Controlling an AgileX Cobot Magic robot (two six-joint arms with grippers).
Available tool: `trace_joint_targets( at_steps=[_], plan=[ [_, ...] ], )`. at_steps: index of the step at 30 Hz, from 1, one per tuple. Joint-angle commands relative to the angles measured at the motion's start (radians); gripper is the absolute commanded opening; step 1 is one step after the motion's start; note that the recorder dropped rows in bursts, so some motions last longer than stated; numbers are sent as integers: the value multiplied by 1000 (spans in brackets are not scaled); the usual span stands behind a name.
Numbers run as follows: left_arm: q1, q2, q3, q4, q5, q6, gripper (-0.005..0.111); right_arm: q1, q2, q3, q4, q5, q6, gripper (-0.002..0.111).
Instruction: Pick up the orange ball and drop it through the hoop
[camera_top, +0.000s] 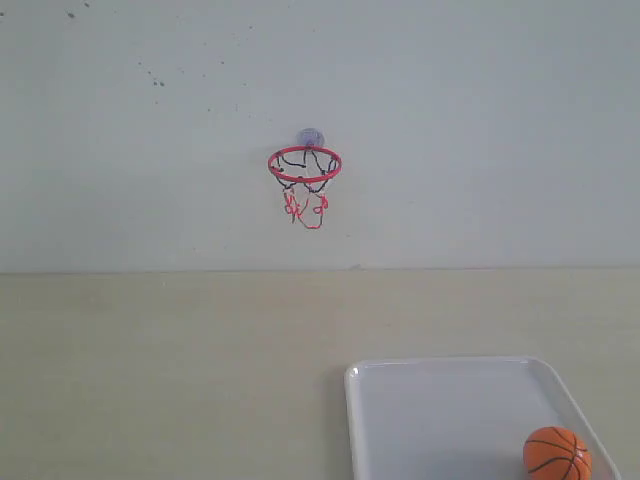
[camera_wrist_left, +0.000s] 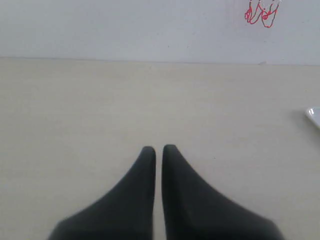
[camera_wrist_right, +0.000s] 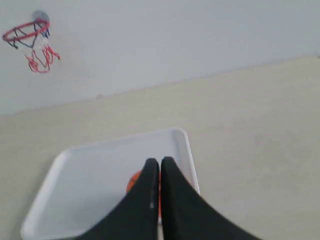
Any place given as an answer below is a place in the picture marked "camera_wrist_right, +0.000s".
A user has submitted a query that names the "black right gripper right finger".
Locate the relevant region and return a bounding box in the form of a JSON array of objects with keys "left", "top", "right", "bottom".
[{"left": 160, "top": 156, "right": 258, "bottom": 240}]

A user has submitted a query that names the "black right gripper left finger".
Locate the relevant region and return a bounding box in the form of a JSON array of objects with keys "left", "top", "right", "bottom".
[{"left": 79, "top": 158, "right": 159, "bottom": 240}]

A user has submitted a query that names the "small orange basketball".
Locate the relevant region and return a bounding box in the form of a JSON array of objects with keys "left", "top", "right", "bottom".
[{"left": 125, "top": 171, "right": 141, "bottom": 193}]

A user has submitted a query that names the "red mini basketball hoop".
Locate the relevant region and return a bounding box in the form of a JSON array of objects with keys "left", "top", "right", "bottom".
[{"left": 2, "top": 17, "right": 61, "bottom": 74}]

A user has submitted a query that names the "white rectangular plastic tray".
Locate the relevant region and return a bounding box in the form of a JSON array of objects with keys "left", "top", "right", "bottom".
[{"left": 20, "top": 128, "right": 200, "bottom": 240}]

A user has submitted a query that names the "clear suction cup mount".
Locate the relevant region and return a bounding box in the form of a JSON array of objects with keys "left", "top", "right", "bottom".
[{"left": 32, "top": 10, "right": 50, "bottom": 23}]

